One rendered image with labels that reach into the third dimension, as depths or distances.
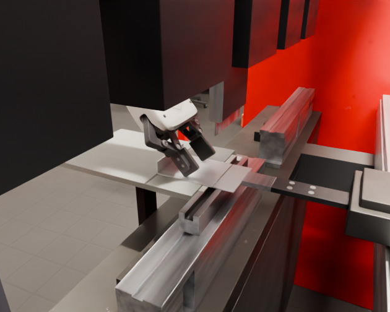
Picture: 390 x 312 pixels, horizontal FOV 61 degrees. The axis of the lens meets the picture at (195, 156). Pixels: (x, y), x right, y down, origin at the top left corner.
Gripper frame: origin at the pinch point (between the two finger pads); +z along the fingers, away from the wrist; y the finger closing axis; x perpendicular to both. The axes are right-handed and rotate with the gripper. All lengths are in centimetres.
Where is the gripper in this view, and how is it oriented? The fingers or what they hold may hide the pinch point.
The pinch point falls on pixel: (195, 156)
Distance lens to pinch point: 53.8
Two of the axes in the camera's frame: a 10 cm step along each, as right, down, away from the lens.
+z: 5.8, 8.1, 0.6
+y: 4.4, -3.8, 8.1
